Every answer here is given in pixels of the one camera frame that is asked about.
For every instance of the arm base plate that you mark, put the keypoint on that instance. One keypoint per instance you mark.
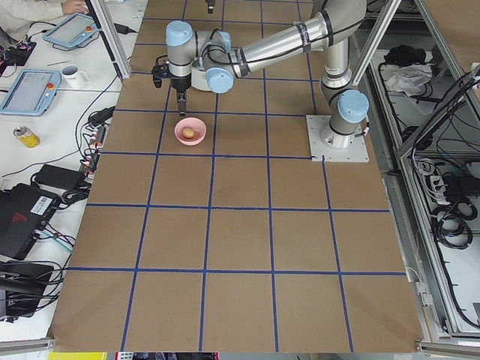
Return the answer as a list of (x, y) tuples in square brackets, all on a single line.
[(328, 146)]

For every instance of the aluminium frame post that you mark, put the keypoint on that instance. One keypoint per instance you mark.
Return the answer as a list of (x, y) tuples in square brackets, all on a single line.
[(104, 22)]

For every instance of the beige egg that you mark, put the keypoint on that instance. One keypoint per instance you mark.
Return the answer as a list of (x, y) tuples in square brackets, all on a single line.
[(188, 133)]

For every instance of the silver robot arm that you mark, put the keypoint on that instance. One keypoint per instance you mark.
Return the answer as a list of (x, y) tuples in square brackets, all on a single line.
[(328, 30)]

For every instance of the teach pendant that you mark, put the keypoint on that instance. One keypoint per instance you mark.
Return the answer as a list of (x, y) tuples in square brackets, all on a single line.
[(76, 31), (32, 93)]

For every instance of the black laptop computer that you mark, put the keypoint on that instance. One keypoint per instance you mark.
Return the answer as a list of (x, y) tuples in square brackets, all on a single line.
[(25, 210)]

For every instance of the white mug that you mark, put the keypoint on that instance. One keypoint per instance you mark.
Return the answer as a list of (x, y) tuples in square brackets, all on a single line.
[(76, 78)]

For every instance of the lower teach pendant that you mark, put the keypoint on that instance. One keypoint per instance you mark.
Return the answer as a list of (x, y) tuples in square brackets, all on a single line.
[(32, 93)]

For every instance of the upper teach pendant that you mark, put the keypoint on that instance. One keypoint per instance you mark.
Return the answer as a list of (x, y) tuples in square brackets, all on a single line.
[(76, 31)]

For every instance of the black power adapter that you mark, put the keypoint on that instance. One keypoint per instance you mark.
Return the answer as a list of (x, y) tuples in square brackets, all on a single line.
[(58, 177)]

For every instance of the yellow drink can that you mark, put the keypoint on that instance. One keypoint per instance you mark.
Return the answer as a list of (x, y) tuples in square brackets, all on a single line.
[(27, 137)]

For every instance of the pink bowl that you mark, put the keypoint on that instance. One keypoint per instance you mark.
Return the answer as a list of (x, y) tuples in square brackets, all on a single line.
[(198, 125)]

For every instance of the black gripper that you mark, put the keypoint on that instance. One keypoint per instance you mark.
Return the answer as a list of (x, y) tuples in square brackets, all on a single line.
[(180, 83)]

